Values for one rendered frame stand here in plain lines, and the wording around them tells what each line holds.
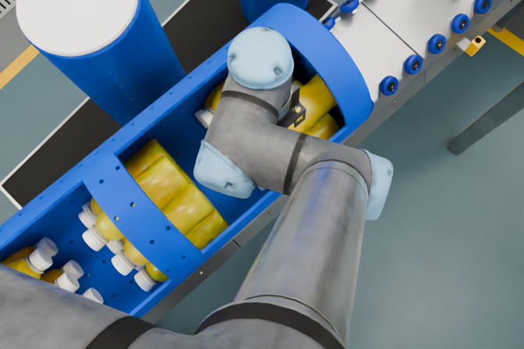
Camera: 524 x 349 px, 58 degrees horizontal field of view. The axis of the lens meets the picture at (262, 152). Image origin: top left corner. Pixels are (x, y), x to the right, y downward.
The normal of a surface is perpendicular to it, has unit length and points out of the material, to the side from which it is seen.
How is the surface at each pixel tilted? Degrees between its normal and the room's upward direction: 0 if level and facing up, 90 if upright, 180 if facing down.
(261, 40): 1
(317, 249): 56
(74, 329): 65
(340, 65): 26
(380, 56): 0
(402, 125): 0
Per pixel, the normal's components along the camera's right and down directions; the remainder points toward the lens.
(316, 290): 0.49, -0.78
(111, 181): -0.19, -0.40
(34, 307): 0.26, -0.95
